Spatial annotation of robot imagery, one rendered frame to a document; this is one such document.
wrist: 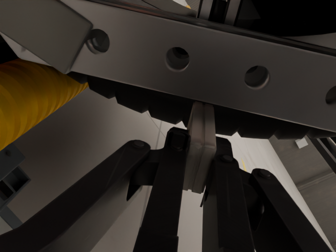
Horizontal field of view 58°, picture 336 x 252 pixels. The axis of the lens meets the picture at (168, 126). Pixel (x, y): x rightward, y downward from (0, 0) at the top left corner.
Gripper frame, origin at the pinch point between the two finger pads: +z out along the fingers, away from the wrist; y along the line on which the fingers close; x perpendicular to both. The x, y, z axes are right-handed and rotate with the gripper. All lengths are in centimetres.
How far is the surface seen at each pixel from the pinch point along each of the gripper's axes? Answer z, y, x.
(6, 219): 33, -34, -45
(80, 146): 85, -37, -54
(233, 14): 9.4, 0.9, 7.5
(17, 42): -1.3, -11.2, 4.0
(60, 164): 69, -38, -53
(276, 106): -1.0, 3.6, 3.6
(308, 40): 7.5, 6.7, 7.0
